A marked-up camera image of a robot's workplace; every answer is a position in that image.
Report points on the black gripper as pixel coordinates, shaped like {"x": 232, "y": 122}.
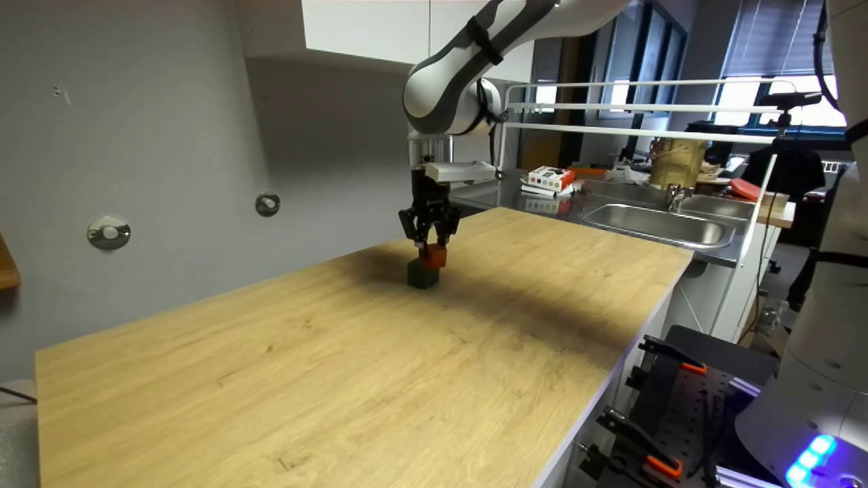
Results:
{"x": 431, "y": 191}

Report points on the small orange cube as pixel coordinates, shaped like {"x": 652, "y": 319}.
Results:
{"x": 434, "y": 255}

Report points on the small green cube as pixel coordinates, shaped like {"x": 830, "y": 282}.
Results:
{"x": 421, "y": 275}

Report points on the white red box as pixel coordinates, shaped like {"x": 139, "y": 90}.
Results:
{"x": 548, "y": 180}

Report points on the stainless steel sink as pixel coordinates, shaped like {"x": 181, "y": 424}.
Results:
{"x": 655, "y": 224}

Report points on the yellowish plastic container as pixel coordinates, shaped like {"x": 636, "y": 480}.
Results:
{"x": 679, "y": 164}

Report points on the red flat object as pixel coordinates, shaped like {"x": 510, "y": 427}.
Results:
{"x": 744, "y": 187}

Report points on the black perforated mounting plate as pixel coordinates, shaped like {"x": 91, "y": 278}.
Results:
{"x": 701, "y": 396}

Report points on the black office chair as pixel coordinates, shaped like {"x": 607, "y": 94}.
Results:
{"x": 786, "y": 167}

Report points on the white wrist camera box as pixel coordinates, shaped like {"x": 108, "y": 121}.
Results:
{"x": 461, "y": 172}

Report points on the small round wall socket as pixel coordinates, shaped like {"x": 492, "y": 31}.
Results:
{"x": 265, "y": 205}

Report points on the white wall cabinet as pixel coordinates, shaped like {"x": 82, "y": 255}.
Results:
{"x": 381, "y": 29}

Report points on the large round wall socket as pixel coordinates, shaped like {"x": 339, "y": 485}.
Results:
{"x": 108, "y": 231}

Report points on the black camera on tripod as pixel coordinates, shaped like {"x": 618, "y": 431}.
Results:
{"x": 786, "y": 99}

